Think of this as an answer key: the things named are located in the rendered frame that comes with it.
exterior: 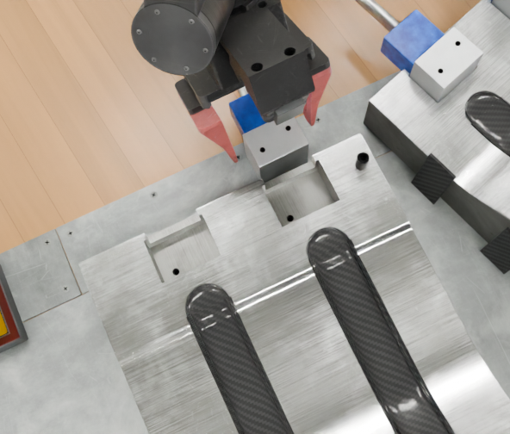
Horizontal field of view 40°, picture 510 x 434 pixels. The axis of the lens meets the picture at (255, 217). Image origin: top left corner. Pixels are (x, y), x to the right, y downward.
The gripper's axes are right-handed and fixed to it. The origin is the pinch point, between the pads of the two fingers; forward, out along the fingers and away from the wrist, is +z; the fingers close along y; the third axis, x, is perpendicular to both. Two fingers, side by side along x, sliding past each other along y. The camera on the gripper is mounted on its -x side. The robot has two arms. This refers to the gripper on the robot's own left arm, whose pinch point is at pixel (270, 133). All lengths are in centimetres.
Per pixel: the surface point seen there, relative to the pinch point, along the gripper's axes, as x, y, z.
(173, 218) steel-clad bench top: 0.7, -11.4, 4.9
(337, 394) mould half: -21.9, -5.5, 8.4
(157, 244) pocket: -5.5, -13.5, 1.2
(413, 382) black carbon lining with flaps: -23.4, 0.3, 9.4
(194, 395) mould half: -17.8, -15.6, 5.8
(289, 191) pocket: -6.2, -1.2, 1.6
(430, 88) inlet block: -3.8, 14.4, 0.0
